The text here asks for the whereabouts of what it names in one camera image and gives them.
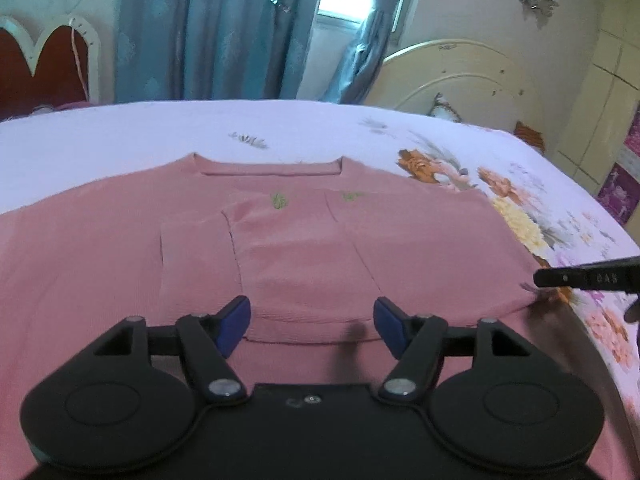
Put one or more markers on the metal curtain clip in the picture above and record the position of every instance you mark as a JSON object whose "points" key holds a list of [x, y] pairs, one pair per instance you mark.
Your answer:
{"points": [[280, 3]]}

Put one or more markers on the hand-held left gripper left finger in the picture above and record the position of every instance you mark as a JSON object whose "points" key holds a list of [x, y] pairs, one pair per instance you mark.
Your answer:
{"points": [[235, 325]]}

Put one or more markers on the cream arched headboard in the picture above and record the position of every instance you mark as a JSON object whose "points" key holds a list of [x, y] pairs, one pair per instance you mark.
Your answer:
{"points": [[465, 75]]}

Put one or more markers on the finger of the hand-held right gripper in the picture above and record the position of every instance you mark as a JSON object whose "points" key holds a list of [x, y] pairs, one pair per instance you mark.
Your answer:
{"points": [[580, 276], [634, 310]]}

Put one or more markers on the pink floral sticker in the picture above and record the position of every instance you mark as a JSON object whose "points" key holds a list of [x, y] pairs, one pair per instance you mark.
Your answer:
{"points": [[620, 195], [634, 132]]}

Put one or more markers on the patterned cushion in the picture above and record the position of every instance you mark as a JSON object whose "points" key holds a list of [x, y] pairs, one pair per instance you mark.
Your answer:
{"points": [[445, 107]]}

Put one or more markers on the wide blue curtain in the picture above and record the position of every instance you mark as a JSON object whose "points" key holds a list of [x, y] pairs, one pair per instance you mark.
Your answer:
{"points": [[215, 30]]}

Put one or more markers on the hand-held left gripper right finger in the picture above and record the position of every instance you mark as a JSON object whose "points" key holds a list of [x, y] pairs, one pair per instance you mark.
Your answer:
{"points": [[387, 327]]}

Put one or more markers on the pink knit shirt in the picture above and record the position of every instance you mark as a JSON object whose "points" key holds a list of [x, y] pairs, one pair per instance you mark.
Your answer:
{"points": [[300, 250]]}

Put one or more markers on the tied blue curtain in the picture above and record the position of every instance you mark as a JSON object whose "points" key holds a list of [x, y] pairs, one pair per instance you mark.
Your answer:
{"points": [[372, 50]]}

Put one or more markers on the cream wardrobe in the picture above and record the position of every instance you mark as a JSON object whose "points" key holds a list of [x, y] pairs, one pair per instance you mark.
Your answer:
{"points": [[595, 110]]}

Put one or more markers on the orange cloth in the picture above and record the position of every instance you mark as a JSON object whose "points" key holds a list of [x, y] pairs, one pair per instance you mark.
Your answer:
{"points": [[530, 136]]}

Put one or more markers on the floral white bedsheet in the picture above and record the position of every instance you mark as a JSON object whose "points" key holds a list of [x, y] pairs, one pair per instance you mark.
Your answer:
{"points": [[100, 135]]}

